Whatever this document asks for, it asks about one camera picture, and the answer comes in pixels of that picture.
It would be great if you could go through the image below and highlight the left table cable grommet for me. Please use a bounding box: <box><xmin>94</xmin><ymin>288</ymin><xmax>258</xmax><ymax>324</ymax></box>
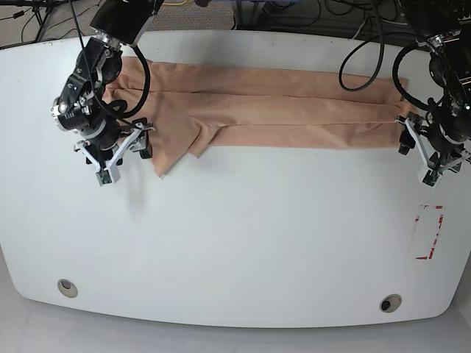
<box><xmin>57</xmin><ymin>279</ymin><xmax>78</xmax><ymax>299</ymax></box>

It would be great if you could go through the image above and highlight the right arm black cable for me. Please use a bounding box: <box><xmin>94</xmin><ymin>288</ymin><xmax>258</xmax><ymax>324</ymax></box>
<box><xmin>68</xmin><ymin>0</ymin><xmax>152</xmax><ymax>126</ymax></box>

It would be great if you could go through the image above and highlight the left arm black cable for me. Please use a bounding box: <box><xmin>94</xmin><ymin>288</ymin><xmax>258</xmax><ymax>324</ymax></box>
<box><xmin>338</xmin><ymin>0</ymin><xmax>442</xmax><ymax>115</ymax></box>

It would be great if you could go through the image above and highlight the black tripod stand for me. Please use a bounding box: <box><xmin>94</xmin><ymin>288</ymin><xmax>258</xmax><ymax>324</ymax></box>
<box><xmin>1</xmin><ymin>1</ymin><xmax>69</xmax><ymax>45</ymax></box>

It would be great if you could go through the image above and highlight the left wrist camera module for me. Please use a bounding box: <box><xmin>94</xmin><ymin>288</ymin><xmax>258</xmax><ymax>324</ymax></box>
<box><xmin>418</xmin><ymin>168</ymin><xmax>442</xmax><ymax>188</ymax></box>

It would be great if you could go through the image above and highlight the red tape rectangle marking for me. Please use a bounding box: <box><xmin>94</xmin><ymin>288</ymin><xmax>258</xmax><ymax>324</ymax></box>
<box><xmin>411</xmin><ymin>204</ymin><xmax>445</xmax><ymax>260</ymax></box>

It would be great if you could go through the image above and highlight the peach orange t-shirt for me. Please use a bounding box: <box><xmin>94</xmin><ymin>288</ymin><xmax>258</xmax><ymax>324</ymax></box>
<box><xmin>99</xmin><ymin>55</ymin><xmax>415</xmax><ymax>179</ymax></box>

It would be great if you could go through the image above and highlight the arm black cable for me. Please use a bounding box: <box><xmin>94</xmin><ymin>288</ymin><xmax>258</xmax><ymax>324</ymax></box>
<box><xmin>68</xmin><ymin>0</ymin><xmax>152</xmax><ymax>126</ymax></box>
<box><xmin>338</xmin><ymin>0</ymin><xmax>442</xmax><ymax>115</ymax></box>

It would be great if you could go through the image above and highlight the right table cable grommet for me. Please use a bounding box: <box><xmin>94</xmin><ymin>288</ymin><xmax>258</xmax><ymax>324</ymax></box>
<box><xmin>380</xmin><ymin>294</ymin><xmax>402</xmax><ymax>313</ymax></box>

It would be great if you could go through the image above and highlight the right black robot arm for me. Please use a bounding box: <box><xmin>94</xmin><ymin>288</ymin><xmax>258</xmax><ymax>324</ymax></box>
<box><xmin>52</xmin><ymin>1</ymin><xmax>163</xmax><ymax>185</ymax></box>

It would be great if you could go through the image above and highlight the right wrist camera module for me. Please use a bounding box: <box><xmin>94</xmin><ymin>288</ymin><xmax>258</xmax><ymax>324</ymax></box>
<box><xmin>96</xmin><ymin>165</ymin><xmax>121</xmax><ymax>187</ymax></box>

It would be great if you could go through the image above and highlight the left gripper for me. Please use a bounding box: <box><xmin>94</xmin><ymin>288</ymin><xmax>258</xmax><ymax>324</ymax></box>
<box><xmin>395</xmin><ymin>112</ymin><xmax>470</xmax><ymax>176</ymax></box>

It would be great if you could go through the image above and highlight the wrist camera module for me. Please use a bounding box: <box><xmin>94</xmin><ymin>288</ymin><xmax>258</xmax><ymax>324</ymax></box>
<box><xmin>96</xmin><ymin>165</ymin><xmax>121</xmax><ymax>187</ymax></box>
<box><xmin>418</xmin><ymin>168</ymin><xmax>442</xmax><ymax>188</ymax></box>

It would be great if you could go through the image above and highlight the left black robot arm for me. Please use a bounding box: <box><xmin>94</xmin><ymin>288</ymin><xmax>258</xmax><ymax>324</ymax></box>
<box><xmin>392</xmin><ymin>1</ymin><xmax>470</xmax><ymax>187</ymax></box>

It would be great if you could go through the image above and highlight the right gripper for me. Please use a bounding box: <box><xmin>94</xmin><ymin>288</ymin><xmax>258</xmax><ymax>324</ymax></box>
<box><xmin>74</xmin><ymin>118</ymin><xmax>155</xmax><ymax>174</ymax></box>

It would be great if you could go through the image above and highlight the table cable grommet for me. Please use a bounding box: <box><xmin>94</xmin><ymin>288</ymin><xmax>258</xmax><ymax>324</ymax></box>
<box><xmin>57</xmin><ymin>279</ymin><xmax>78</xmax><ymax>299</ymax></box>
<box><xmin>380</xmin><ymin>294</ymin><xmax>402</xmax><ymax>313</ymax></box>

